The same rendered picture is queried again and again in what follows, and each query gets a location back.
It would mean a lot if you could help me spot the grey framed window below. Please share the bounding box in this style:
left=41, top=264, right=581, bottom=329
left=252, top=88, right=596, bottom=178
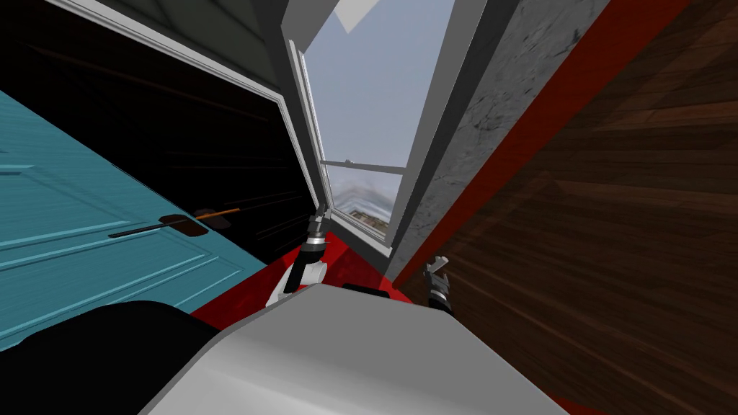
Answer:
left=280, top=0, right=523, bottom=259

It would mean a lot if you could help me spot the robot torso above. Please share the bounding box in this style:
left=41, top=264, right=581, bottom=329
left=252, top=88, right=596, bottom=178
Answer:
left=137, top=282, right=571, bottom=415

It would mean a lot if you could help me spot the teal door leaf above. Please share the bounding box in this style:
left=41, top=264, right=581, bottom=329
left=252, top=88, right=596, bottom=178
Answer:
left=0, top=89, right=267, bottom=352

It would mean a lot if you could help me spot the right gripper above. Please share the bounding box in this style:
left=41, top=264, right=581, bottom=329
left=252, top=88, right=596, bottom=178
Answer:
left=424, top=256, right=451, bottom=293

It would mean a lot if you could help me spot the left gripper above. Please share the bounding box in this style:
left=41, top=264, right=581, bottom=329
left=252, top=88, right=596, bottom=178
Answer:
left=308, top=206, right=334, bottom=240

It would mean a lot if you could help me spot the dark brown door handle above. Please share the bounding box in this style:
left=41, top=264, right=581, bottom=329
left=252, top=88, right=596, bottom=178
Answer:
left=107, top=207, right=241, bottom=239

